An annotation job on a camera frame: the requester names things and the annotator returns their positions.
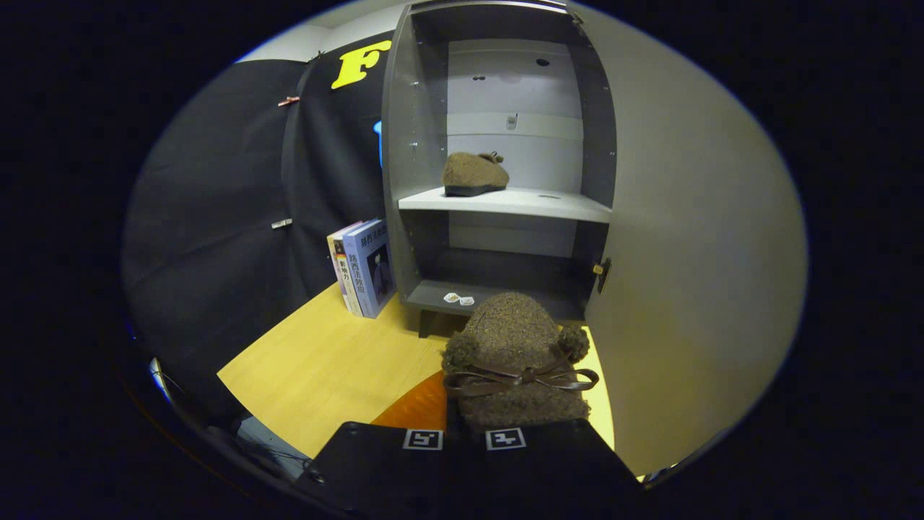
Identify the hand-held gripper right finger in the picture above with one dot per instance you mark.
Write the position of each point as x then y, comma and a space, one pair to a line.
548, 469

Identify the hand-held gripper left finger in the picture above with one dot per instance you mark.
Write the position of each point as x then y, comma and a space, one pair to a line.
375, 469

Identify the brown fuzzy shoe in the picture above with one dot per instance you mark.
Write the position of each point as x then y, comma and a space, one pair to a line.
469, 173
512, 325

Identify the beige shoe cabinet door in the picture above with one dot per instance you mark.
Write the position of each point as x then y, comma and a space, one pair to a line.
686, 253

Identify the grey shoe cabinet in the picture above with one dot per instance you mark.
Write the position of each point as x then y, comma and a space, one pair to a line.
505, 204

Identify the blue book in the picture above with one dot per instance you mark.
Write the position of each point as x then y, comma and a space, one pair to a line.
372, 267

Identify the white book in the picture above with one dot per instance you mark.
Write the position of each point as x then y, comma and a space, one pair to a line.
346, 267

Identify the silver clip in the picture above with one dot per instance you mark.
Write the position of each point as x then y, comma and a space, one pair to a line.
282, 224

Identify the black backdrop cloth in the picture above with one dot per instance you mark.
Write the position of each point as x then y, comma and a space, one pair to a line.
216, 217

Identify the pink clip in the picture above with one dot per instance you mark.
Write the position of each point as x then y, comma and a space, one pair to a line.
289, 101

